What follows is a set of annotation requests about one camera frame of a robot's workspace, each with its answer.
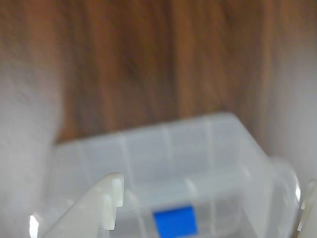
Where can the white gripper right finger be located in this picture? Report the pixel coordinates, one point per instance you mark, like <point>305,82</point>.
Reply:
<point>310,215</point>

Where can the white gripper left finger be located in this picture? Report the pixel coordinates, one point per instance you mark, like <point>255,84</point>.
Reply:
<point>91,210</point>

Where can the blue cube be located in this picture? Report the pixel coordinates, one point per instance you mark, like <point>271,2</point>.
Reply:
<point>175,223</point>

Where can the clear plastic container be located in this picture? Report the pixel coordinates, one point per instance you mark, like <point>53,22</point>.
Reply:
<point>188,153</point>

